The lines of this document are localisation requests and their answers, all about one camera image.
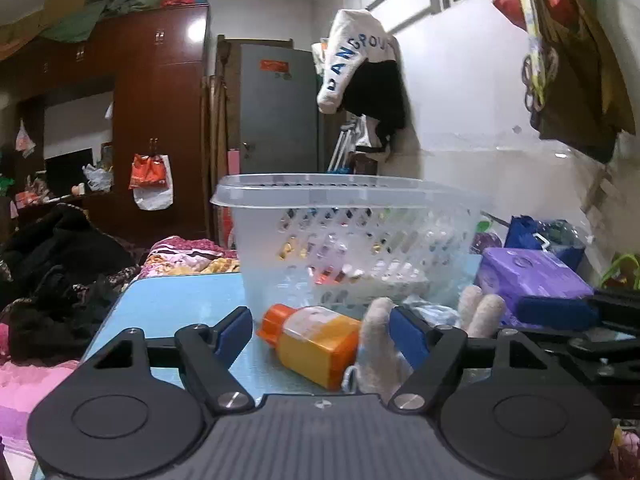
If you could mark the orange bottle with orange cap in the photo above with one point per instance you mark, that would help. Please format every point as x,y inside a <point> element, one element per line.
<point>310,345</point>

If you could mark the white hanging garment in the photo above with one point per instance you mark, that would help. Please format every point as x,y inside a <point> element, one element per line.
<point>345,45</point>

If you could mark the green cloth bundle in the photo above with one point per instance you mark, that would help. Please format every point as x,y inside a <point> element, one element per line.
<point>80,22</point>

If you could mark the brown wooden wardrobe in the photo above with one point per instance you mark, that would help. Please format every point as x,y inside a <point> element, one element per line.
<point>165,110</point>

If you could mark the pink blanket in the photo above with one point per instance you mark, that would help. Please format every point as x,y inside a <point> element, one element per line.
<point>30,390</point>

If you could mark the green plastic bag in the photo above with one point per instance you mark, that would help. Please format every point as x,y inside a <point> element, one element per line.
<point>622,270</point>

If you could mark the blue bag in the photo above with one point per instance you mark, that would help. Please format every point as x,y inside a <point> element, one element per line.
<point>520,232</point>

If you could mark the purple soft packet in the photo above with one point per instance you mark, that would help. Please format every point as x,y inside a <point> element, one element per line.
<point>530,270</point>

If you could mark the orange plastic bag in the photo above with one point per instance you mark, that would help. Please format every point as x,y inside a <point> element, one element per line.
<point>147,172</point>

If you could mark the dark clothes pile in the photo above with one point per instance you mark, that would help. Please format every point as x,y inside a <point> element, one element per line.
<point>50,260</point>

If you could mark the floral blanket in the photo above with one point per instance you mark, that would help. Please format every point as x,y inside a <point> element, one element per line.
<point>175,255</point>

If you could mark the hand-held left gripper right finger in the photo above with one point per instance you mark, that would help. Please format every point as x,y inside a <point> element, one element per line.
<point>407,332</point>

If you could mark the metal folding rack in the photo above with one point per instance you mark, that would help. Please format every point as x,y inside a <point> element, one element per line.
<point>342,145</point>

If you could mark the dark television screen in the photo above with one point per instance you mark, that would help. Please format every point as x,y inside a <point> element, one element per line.
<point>67,172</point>

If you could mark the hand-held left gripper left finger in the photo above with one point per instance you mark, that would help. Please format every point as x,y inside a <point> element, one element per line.
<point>234,332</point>

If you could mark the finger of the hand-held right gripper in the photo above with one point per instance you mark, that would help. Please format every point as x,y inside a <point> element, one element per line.
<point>555,311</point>
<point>600,352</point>

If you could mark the black hanging garment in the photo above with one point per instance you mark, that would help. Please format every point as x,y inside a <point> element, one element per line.
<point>380,95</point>

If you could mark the clear plastic perforated basket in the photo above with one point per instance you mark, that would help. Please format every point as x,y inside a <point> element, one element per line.
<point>260,260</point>

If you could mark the olive brown hanging bag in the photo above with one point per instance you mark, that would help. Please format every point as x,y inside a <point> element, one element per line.
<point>585,85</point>

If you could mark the white knit glove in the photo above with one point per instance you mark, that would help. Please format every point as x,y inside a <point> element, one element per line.
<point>375,355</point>

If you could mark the grey door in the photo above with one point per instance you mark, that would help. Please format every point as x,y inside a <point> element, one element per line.
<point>275,120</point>

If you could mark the small white plastic bag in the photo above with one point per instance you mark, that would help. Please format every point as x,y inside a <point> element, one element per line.
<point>97,179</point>

